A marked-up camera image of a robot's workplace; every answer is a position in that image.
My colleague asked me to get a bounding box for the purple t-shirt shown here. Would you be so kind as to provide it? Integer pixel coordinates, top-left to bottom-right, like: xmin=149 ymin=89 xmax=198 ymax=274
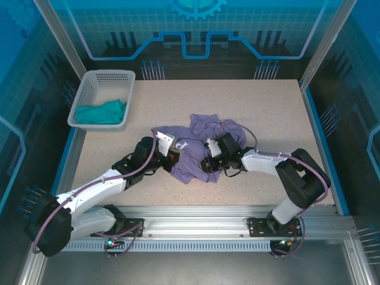
xmin=151 ymin=113 xmax=248 ymax=185

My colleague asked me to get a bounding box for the teal cloth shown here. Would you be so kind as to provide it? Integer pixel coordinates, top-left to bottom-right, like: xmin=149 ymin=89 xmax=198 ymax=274
xmin=75 ymin=99 xmax=128 ymax=125

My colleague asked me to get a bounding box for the white plastic mesh basket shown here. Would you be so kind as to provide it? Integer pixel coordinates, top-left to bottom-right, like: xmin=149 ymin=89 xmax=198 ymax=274
xmin=67 ymin=69 xmax=137 ymax=132

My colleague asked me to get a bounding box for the small LED circuit board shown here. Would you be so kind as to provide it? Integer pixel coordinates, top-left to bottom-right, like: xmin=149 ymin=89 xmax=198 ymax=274
xmin=105 ymin=237 xmax=125 ymax=249
xmin=271 ymin=239 xmax=297 ymax=249

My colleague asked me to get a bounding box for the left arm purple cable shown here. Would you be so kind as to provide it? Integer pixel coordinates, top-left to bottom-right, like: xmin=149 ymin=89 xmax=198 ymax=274
xmin=31 ymin=130 xmax=160 ymax=261

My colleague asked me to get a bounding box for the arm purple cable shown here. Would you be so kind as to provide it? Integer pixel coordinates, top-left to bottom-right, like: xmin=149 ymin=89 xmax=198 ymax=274
xmin=213 ymin=123 xmax=330 ymax=259
xmin=31 ymin=130 xmax=160 ymax=261

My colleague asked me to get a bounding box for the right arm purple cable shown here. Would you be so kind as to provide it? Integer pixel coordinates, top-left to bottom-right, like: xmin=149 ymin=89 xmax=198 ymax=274
xmin=213 ymin=123 xmax=330 ymax=259

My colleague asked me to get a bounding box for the aluminium mounting rail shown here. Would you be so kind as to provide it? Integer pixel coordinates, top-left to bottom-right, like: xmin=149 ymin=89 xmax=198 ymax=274
xmin=69 ymin=204 xmax=357 ymax=240

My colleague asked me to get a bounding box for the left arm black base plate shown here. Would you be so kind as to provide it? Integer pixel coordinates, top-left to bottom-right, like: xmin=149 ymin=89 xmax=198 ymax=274
xmin=90 ymin=218 xmax=145 ymax=238

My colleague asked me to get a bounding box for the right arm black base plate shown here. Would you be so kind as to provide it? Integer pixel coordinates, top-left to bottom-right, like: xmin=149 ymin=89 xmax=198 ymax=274
xmin=246 ymin=216 xmax=303 ymax=238

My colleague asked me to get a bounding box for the grey slotted cable duct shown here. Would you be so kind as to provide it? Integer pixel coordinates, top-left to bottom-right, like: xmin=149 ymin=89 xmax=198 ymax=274
xmin=47 ymin=239 xmax=273 ymax=253

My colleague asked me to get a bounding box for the aluminium frame post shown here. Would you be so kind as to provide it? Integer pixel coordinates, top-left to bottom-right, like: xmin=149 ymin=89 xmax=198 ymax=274
xmin=299 ymin=0 xmax=359 ymax=93
xmin=31 ymin=0 xmax=87 ymax=81

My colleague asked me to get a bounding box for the aluminium frame bar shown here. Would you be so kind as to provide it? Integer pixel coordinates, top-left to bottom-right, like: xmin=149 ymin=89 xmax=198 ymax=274
xmin=343 ymin=237 xmax=375 ymax=285
xmin=16 ymin=252 xmax=50 ymax=285

